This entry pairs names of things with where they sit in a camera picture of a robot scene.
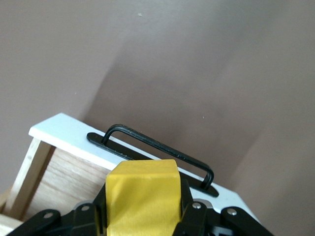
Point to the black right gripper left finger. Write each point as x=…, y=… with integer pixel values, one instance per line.
x=81, y=218

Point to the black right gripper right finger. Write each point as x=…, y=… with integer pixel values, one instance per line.
x=201, y=218

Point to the wooden drawer with white front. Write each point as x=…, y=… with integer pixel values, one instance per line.
x=71, y=172

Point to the yellow cube block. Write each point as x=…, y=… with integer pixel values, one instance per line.
x=142, y=196

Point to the brown table cover sheet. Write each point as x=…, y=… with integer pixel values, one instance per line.
x=172, y=61

